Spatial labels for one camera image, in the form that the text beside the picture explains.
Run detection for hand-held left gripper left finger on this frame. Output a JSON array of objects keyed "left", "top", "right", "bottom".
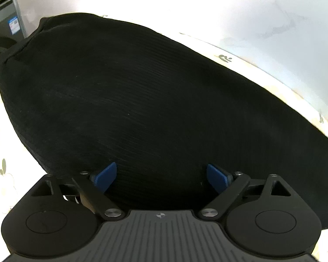
[{"left": 31, "top": 162, "right": 124, "bottom": 221}]

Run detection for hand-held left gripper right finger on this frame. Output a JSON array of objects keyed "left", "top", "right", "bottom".
[{"left": 199, "top": 163, "right": 292, "bottom": 221}]

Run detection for black ribbed pants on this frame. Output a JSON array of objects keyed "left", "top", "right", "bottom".
[{"left": 0, "top": 12, "right": 328, "bottom": 228}]

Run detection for checked floral tablecloth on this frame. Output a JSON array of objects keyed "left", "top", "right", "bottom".
[{"left": 0, "top": 14, "right": 328, "bottom": 262}]

